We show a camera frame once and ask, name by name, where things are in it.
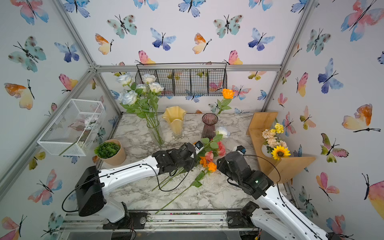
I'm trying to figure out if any orange flower front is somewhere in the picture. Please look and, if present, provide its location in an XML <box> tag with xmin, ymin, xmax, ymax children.
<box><xmin>207</xmin><ymin>162</ymin><xmax>217</xmax><ymax>173</ymax></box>

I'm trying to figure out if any white rose stem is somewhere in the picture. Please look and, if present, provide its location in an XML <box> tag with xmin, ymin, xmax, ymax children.
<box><xmin>136</xmin><ymin>84</ymin><xmax>149</xmax><ymax>93</ymax></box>
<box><xmin>116</xmin><ymin>73</ymin><xmax>135</xmax><ymax>87</ymax></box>
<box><xmin>149</xmin><ymin>82</ymin><xmax>164</xmax><ymax>94</ymax></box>
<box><xmin>142</xmin><ymin>74</ymin><xmax>157</xmax><ymax>85</ymax></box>
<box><xmin>118</xmin><ymin>91</ymin><xmax>138</xmax><ymax>106</ymax></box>
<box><xmin>201</xmin><ymin>127</ymin><xmax>230</xmax><ymax>150</ymax></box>

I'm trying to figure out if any orange artificial flower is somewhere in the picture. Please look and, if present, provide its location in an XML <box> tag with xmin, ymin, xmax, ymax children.
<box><xmin>216</xmin><ymin>89</ymin><xmax>234</xmax><ymax>116</ymax></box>

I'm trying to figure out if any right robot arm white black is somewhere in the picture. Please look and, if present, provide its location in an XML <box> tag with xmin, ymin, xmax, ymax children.
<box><xmin>217</xmin><ymin>151</ymin><xmax>341</xmax><ymax>240</ymax></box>

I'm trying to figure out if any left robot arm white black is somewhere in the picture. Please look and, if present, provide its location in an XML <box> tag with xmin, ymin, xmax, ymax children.
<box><xmin>75</xmin><ymin>141</ymin><xmax>204</xmax><ymax>223</ymax></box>

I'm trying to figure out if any small orange marigold flower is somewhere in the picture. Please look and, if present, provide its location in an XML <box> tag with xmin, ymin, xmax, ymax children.
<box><xmin>200</xmin><ymin>157</ymin><xmax>209</xmax><ymax>168</ymax></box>

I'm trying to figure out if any pile of green flower stems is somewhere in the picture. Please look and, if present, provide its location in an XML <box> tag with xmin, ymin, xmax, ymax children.
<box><xmin>152</xmin><ymin>153</ymin><xmax>211</xmax><ymax>214</ymax></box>

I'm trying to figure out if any wooden corner shelf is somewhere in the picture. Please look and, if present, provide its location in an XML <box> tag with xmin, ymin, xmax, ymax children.
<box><xmin>247</xmin><ymin>112</ymin><xmax>316</xmax><ymax>184</ymax></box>

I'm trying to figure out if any pink artificial rose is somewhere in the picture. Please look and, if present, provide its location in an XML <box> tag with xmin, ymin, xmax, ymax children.
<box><xmin>217</xmin><ymin>142</ymin><xmax>226</xmax><ymax>157</ymax></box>

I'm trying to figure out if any sunflower bouquet in white vase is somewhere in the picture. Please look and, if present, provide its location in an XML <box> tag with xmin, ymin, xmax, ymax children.
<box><xmin>262</xmin><ymin>123</ymin><xmax>291</xmax><ymax>161</ymax></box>

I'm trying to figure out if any yellow ruffled vase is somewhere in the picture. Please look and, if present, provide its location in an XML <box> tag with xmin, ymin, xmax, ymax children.
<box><xmin>162</xmin><ymin>106</ymin><xmax>187</xmax><ymax>140</ymax></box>

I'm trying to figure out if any clear glass vase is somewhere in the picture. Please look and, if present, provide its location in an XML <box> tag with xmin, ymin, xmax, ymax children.
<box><xmin>147</xmin><ymin>120</ymin><xmax>165</xmax><ymax>147</ymax></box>

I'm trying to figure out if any purple ribbed glass vase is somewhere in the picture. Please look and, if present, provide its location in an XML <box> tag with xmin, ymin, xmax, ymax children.
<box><xmin>201</xmin><ymin>113</ymin><xmax>219</xmax><ymax>139</ymax></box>

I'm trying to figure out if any potted green succulent plant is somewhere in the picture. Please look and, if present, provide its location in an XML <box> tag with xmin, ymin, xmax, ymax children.
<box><xmin>94</xmin><ymin>139</ymin><xmax>126</xmax><ymax>166</ymax></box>

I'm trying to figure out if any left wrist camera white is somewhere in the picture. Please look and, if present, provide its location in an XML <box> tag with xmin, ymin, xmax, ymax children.
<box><xmin>194</xmin><ymin>141</ymin><xmax>204</xmax><ymax>154</ymax></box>

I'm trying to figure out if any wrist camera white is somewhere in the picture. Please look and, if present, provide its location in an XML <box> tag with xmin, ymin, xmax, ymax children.
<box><xmin>234</xmin><ymin>146</ymin><xmax>246</xmax><ymax>155</ymax></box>
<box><xmin>194</xmin><ymin>141</ymin><xmax>204</xmax><ymax>154</ymax></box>

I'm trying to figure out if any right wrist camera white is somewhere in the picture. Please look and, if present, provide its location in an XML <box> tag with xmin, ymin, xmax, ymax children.
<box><xmin>234</xmin><ymin>146</ymin><xmax>246</xmax><ymax>155</ymax></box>

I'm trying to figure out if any metal base rail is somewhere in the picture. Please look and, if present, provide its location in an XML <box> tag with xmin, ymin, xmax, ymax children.
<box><xmin>60</xmin><ymin>208</ymin><xmax>283</xmax><ymax>233</ymax></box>

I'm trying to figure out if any black wire wall basket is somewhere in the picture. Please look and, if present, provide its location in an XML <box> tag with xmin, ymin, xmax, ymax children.
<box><xmin>136</xmin><ymin>62</ymin><xmax>228</xmax><ymax>97</ymax></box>

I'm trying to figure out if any white mesh wall basket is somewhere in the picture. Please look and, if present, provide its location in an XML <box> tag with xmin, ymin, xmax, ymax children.
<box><xmin>37</xmin><ymin>99</ymin><xmax>106</xmax><ymax>157</ymax></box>

